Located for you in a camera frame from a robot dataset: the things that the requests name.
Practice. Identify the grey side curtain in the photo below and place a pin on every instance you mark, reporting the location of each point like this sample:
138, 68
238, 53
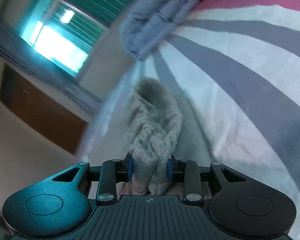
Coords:
22, 56

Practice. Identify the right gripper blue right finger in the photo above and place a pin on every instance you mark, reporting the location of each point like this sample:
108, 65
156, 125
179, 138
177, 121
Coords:
182, 170

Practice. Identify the grey-brown fleece pants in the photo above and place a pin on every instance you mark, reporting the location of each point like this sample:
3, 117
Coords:
160, 124

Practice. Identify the striped pink grey bed sheet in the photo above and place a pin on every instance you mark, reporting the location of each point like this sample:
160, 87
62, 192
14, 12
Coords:
234, 70

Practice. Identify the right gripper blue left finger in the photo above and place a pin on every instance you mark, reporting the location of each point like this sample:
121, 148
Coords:
118, 170

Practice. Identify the folded blue grey quilt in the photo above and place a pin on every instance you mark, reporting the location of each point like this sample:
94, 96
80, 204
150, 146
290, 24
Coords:
148, 22

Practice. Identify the brown wooden door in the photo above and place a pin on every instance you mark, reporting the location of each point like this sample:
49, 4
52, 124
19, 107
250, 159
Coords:
39, 111

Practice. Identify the window with green curtain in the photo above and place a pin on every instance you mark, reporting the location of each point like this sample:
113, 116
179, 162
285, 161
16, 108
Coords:
65, 31

